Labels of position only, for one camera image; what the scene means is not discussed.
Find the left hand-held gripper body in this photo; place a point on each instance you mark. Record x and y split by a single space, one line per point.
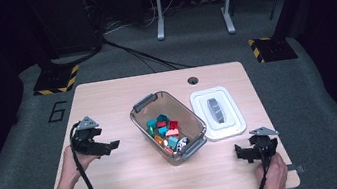
82 142

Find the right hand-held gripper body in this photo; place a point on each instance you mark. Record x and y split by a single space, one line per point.
265 147

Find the green toy block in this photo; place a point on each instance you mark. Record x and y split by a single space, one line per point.
150 131

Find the orange toy block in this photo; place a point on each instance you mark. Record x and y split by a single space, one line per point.
159 140

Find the small red toy block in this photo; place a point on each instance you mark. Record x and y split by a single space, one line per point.
161 124

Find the grey transparent storage box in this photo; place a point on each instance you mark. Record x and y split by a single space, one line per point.
190 121

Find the dark teal toy block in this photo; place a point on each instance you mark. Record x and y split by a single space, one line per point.
162 118

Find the white toy car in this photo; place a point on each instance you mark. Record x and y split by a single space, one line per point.
182 144

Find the person's left hand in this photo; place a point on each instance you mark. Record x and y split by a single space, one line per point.
74 167

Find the person's right hand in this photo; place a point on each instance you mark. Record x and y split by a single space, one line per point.
275 178

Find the black striped stand base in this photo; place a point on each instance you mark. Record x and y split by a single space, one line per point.
53 81
276 49

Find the black cabinet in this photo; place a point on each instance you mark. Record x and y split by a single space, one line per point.
64 19

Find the grey table edge bracket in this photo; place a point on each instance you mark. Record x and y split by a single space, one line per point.
299 168

